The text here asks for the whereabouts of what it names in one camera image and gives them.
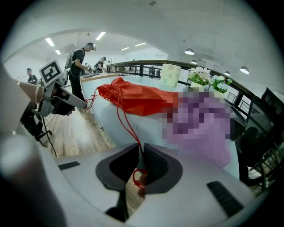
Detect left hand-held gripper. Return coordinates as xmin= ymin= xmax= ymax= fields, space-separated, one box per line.
xmin=33 ymin=59 xmax=87 ymax=117

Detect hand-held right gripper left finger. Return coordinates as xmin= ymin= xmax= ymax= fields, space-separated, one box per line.
xmin=54 ymin=143 xmax=139 ymax=227

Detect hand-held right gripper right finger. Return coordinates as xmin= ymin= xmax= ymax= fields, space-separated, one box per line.
xmin=125 ymin=144 xmax=260 ymax=227

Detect red drawstring bag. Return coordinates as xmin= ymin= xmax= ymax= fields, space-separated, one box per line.
xmin=85 ymin=76 xmax=179 ymax=189

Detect person's left forearm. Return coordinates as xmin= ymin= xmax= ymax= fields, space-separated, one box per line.
xmin=15 ymin=79 xmax=46 ymax=105

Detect person's right hand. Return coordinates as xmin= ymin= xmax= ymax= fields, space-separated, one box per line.
xmin=137 ymin=172 xmax=149 ymax=198

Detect wooden side table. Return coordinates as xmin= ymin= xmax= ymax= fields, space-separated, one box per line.
xmin=79 ymin=72 xmax=119 ymax=84

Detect purple cloth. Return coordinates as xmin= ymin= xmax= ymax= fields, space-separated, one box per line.
xmin=162 ymin=91 xmax=233 ymax=168

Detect black metal railing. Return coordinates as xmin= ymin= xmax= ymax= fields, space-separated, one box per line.
xmin=106 ymin=59 xmax=284 ymax=125

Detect black office chair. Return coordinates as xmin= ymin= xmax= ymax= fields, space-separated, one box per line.
xmin=238 ymin=87 xmax=284 ymax=188

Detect black box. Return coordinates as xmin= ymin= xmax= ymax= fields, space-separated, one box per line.
xmin=229 ymin=104 xmax=247 ymax=142

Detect cream patterned bucket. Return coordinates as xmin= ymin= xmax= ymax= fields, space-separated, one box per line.
xmin=160 ymin=63 xmax=182 ymax=87

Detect pink flowers in cream pot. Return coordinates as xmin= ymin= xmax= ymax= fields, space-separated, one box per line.
xmin=187 ymin=66 xmax=212 ymax=93

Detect white bead bracelet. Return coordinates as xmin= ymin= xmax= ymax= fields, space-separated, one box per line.
xmin=34 ymin=85 xmax=43 ymax=105

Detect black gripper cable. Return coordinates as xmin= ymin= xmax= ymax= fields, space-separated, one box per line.
xmin=41 ymin=115 xmax=58 ymax=157

